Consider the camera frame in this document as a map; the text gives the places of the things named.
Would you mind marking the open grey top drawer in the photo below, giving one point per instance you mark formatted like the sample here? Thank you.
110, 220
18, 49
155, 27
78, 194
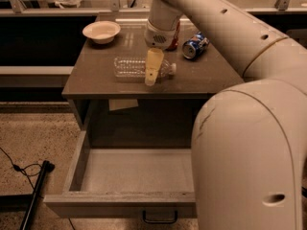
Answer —
122, 183

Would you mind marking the grey cabinet with counter top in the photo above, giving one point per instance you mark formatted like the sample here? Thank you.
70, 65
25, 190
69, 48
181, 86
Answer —
118, 110

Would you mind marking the red cola can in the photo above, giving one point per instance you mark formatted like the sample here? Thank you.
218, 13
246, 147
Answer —
174, 43

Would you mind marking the black drawer handle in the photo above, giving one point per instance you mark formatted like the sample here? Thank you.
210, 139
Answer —
159, 217

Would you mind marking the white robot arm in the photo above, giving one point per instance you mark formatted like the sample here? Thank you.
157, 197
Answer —
249, 141

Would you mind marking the paper label under counter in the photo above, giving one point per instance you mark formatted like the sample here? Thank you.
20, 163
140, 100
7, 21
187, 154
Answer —
122, 104

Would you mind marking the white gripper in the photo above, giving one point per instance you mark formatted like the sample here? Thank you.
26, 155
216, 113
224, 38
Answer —
158, 36

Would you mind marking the metal railing frame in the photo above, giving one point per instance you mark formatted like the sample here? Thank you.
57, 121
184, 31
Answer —
80, 4

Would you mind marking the black stand leg left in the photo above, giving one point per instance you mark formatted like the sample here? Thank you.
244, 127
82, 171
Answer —
45, 168

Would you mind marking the blue pepsi can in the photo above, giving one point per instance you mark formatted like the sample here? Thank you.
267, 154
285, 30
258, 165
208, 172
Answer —
194, 47

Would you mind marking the white ceramic bowl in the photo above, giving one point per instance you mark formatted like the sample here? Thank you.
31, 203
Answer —
102, 32

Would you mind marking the clear plastic water bottle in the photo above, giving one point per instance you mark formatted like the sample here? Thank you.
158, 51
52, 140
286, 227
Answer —
130, 68

